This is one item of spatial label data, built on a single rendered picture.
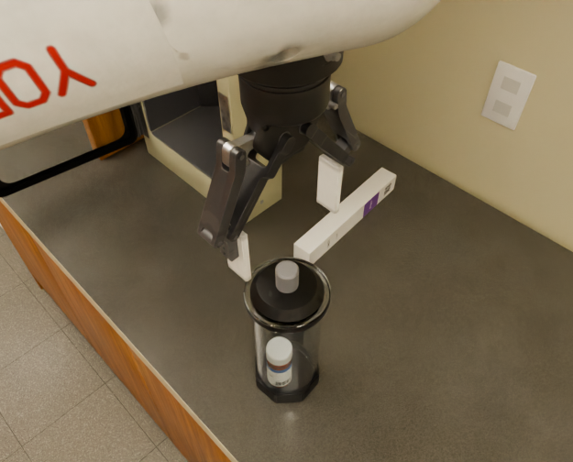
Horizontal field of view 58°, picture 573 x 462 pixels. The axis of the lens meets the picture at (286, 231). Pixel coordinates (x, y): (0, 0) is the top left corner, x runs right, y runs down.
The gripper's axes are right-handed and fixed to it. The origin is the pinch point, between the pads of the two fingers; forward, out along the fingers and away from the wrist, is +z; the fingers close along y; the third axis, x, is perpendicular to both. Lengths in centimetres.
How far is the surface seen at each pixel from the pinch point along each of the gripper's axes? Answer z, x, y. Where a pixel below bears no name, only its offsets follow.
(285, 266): 6.3, 0.0, 0.1
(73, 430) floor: 127, -68, 32
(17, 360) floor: 127, -104, 34
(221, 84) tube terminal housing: 2.2, -29.8, -15.4
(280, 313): 9.8, 2.6, 3.6
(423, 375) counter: 33.4, 15.5, -14.6
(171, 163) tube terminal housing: 31, -50, -15
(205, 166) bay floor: 26, -40, -17
